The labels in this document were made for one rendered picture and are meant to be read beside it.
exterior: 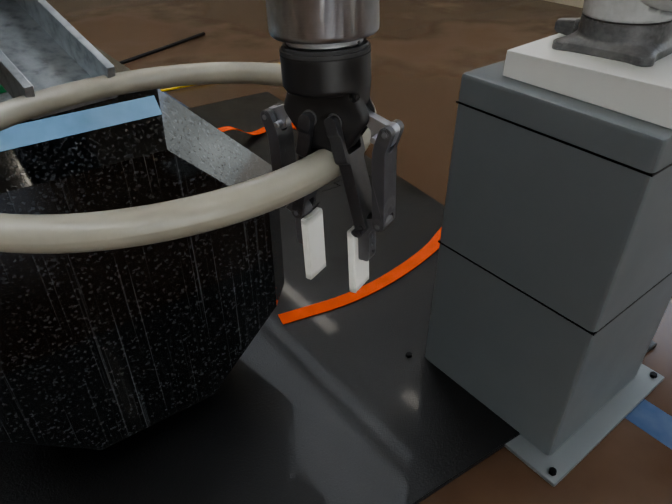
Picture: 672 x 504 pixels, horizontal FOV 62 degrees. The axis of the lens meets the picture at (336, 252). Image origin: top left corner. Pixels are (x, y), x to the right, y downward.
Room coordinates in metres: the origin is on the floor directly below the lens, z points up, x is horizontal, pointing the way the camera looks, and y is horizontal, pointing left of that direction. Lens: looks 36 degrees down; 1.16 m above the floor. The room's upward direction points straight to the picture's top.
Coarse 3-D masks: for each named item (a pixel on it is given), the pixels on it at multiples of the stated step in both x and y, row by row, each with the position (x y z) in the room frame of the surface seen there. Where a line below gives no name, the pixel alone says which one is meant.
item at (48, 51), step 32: (0, 0) 0.98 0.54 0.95; (32, 0) 0.93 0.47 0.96; (0, 32) 0.89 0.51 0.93; (32, 32) 0.90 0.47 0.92; (64, 32) 0.86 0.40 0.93; (0, 64) 0.74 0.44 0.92; (32, 64) 0.82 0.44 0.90; (64, 64) 0.83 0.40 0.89; (96, 64) 0.79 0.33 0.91; (32, 96) 0.70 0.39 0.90
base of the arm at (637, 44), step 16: (560, 32) 1.14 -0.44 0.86; (576, 32) 1.08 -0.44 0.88; (592, 32) 1.03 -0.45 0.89; (608, 32) 1.00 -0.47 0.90; (624, 32) 0.99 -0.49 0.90; (640, 32) 0.98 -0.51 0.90; (656, 32) 0.99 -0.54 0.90; (560, 48) 1.05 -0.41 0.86; (576, 48) 1.03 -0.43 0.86; (592, 48) 1.01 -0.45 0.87; (608, 48) 0.99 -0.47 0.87; (624, 48) 0.98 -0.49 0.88; (640, 48) 0.97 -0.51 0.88; (656, 48) 0.97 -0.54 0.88; (640, 64) 0.94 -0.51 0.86
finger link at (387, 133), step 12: (396, 120) 0.45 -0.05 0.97; (384, 132) 0.43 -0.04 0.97; (384, 144) 0.43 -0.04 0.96; (396, 144) 0.44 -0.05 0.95; (372, 156) 0.43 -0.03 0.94; (384, 156) 0.43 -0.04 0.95; (396, 156) 0.45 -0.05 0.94; (372, 168) 0.43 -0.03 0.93; (384, 168) 0.43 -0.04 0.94; (396, 168) 0.45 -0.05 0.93; (372, 180) 0.43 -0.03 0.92; (384, 180) 0.42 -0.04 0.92; (372, 192) 0.43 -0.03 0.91; (384, 192) 0.42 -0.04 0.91; (372, 204) 0.43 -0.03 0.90; (384, 204) 0.42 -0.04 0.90; (372, 216) 0.43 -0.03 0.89; (384, 216) 0.42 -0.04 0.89; (384, 228) 0.42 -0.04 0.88
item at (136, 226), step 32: (192, 64) 0.81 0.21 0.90; (224, 64) 0.80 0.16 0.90; (256, 64) 0.79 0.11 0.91; (64, 96) 0.73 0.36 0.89; (96, 96) 0.76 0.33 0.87; (0, 128) 0.64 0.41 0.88; (320, 160) 0.44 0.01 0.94; (224, 192) 0.38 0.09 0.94; (256, 192) 0.39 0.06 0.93; (288, 192) 0.40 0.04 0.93; (0, 224) 0.35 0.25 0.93; (32, 224) 0.35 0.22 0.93; (64, 224) 0.35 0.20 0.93; (96, 224) 0.35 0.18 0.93; (128, 224) 0.35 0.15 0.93; (160, 224) 0.35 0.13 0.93; (192, 224) 0.36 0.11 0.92; (224, 224) 0.37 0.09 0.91
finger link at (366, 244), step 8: (368, 216) 0.44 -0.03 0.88; (392, 216) 0.44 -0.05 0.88; (368, 224) 0.43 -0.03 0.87; (368, 232) 0.43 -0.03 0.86; (360, 240) 0.44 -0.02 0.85; (368, 240) 0.43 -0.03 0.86; (360, 248) 0.44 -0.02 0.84; (368, 248) 0.43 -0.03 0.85; (360, 256) 0.44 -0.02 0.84; (368, 256) 0.43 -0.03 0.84
